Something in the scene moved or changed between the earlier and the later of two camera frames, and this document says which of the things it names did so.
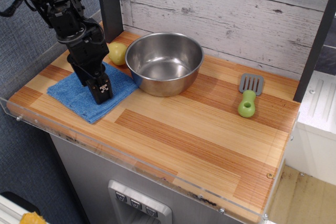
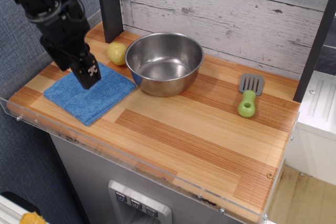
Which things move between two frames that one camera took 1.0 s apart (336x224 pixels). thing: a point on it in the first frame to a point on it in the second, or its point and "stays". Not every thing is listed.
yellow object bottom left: (32, 217) stays
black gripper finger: (82, 75) to (61, 60)
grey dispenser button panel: (132, 207) stays
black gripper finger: (100, 88) to (87, 71)
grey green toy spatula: (250, 85) stays
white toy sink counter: (312, 149) stays
